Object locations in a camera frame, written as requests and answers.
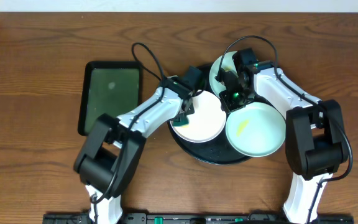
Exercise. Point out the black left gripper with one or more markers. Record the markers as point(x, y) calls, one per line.
point(184, 112)

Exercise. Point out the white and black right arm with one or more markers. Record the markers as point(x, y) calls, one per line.
point(316, 146)

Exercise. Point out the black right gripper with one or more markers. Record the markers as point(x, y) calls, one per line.
point(229, 101)

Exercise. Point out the white pinkish plate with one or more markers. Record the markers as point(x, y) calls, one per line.
point(206, 122)

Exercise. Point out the green and yellow sponge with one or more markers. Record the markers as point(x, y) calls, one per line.
point(181, 121)

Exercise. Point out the black rectangular tray green liquid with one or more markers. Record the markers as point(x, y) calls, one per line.
point(111, 87)

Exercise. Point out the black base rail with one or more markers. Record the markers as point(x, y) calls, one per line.
point(142, 218)

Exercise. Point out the mint green plate right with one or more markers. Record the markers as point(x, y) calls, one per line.
point(256, 130)

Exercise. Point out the black round tray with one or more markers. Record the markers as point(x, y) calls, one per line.
point(217, 151)

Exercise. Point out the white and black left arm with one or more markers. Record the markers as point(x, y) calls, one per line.
point(110, 155)

